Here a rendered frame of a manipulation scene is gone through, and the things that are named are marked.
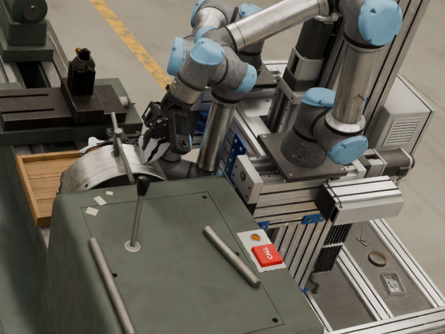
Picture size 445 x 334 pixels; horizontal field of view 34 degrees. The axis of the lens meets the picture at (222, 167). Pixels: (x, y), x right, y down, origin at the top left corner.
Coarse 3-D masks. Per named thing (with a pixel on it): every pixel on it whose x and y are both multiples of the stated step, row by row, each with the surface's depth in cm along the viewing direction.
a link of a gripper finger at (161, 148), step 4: (156, 140) 186; (160, 140) 182; (164, 140) 182; (160, 144) 182; (164, 144) 182; (168, 144) 183; (156, 148) 183; (160, 148) 183; (164, 148) 183; (152, 152) 184; (156, 152) 183; (160, 152) 184; (152, 156) 183; (156, 156) 184; (148, 160) 184; (152, 160) 184; (144, 164) 185
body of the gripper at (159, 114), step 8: (168, 88) 179; (168, 96) 175; (152, 104) 180; (160, 104) 181; (168, 104) 179; (176, 104) 175; (184, 104) 175; (192, 104) 177; (144, 112) 182; (152, 112) 180; (160, 112) 179; (144, 120) 182; (152, 120) 180; (160, 120) 177; (160, 128) 177; (168, 128) 179; (160, 136) 179; (168, 136) 180
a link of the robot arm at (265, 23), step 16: (288, 0) 188; (304, 0) 187; (320, 0) 188; (256, 16) 186; (272, 16) 186; (288, 16) 187; (304, 16) 188; (208, 32) 186; (224, 32) 185; (240, 32) 185; (256, 32) 186; (272, 32) 188; (240, 48) 187
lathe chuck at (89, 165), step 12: (84, 156) 198; (96, 156) 197; (108, 156) 197; (132, 156) 199; (72, 168) 198; (84, 168) 196; (96, 168) 194; (108, 168) 194; (156, 168) 202; (60, 180) 201; (72, 180) 196; (84, 180) 193; (60, 192) 200
